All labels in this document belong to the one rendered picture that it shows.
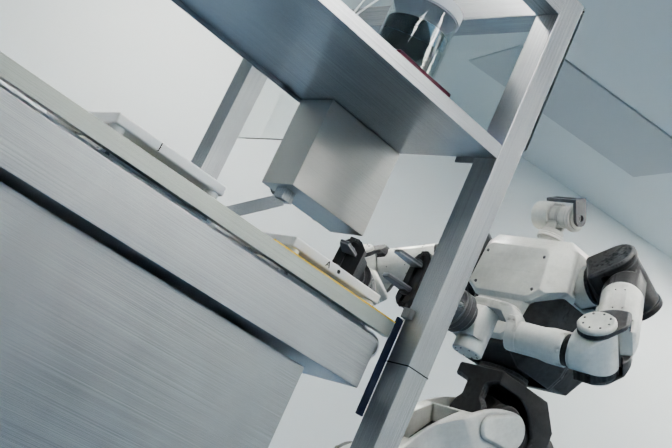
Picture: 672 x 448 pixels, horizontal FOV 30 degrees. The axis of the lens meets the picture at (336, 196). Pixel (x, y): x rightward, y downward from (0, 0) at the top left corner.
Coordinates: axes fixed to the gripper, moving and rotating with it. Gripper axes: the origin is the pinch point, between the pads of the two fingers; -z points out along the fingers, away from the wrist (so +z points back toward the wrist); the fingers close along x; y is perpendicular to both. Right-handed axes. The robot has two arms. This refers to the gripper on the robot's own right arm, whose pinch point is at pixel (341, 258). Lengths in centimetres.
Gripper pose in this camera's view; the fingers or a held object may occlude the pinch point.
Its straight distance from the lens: 257.1
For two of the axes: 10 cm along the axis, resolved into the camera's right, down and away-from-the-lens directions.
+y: -8.8, -3.3, 3.4
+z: 1.9, 4.1, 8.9
